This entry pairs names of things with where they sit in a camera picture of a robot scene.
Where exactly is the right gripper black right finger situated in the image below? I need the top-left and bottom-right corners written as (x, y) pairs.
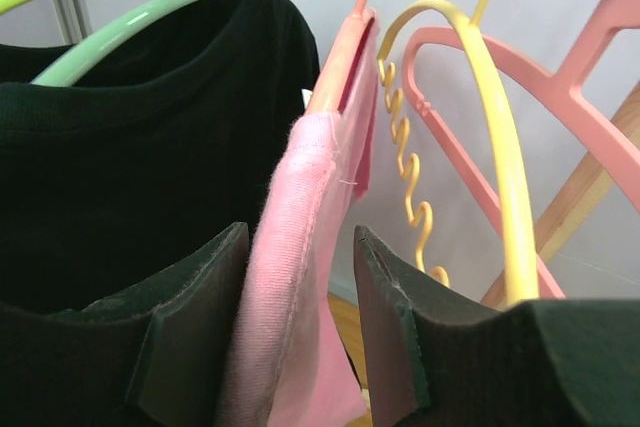
top-left (354, 226), bottom-right (639, 426)

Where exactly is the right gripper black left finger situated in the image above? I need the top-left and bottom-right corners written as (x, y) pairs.
top-left (1, 223), bottom-right (249, 426)

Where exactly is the pink t shirt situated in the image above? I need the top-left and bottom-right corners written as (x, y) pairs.
top-left (215, 21), bottom-right (379, 426)

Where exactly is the yellow hanger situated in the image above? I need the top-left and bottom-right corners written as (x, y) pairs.
top-left (375, 0), bottom-right (544, 311)

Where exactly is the pink hanger with metal hook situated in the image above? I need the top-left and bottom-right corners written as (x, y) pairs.
top-left (305, 0), bottom-right (374, 115)

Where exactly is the pink plastic hanger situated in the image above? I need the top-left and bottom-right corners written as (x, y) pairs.
top-left (378, 0), bottom-right (639, 306)

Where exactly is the black t shirt with print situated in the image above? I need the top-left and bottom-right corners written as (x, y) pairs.
top-left (1, 0), bottom-right (319, 313)

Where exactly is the mint green hanger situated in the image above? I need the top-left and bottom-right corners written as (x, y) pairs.
top-left (32, 0), bottom-right (200, 87)

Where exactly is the wooden clothes rack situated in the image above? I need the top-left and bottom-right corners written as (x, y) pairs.
top-left (444, 0), bottom-right (640, 308)

